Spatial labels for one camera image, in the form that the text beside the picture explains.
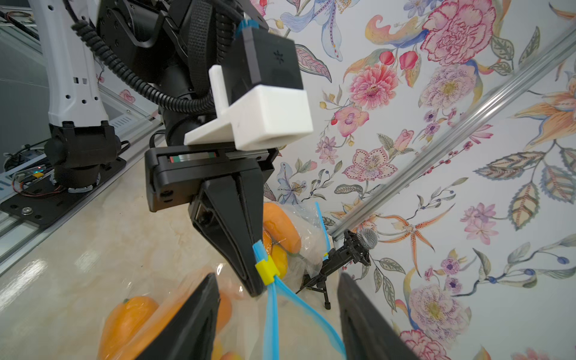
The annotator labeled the black tripod microphone stand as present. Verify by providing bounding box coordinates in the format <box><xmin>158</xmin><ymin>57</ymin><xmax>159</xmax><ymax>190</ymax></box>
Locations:
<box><xmin>297</xmin><ymin>229</ymin><xmax>371</xmax><ymax>310</ymax></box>

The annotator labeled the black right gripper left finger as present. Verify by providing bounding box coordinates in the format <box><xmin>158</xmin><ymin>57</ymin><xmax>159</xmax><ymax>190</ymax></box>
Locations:
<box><xmin>134</xmin><ymin>273</ymin><xmax>221</xmax><ymax>359</ymax></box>

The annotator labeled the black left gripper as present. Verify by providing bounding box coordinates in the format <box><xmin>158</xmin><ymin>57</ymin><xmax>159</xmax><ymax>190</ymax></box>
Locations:
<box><xmin>145</xmin><ymin>143</ymin><xmax>279</xmax><ymax>297</ymax></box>

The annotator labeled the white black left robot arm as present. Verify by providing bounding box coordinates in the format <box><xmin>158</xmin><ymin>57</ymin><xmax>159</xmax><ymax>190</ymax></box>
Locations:
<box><xmin>31</xmin><ymin>1</ymin><xmax>278</xmax><ymax>296</ymax></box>

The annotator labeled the orange mango front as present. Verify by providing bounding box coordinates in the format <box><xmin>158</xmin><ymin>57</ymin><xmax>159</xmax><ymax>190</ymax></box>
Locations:
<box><xmin>97</xmin><ymin>271</ymin><xmax>233</xmax><ymax>359</ymax></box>

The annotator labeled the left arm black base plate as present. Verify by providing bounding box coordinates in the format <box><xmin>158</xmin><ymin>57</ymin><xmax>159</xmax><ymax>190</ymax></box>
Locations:
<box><xmin>1</xmin><ymin>157</ymin><xmax>127</xmax><ymax>228</ymax></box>

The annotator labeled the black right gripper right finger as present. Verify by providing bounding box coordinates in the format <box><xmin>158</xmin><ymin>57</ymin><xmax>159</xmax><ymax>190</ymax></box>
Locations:
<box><xmin>337</xmin><ymin>273</ymin><xmax>418</xmax><ymax>360</ymax></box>

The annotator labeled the large orange mango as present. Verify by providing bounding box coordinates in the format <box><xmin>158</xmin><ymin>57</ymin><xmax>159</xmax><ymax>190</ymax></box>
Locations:
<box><xmin>262</xmin><ymin>202</ymin><xmax>302</xmax><ymax>254</ymax></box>

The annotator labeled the clear zip-top bag blue zipper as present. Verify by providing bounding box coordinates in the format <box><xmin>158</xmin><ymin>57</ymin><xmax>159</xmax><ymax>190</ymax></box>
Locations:
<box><xmin>262</xmin><ymin>202</ymin><xmax>333</xmax><ymax>292</ymax></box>

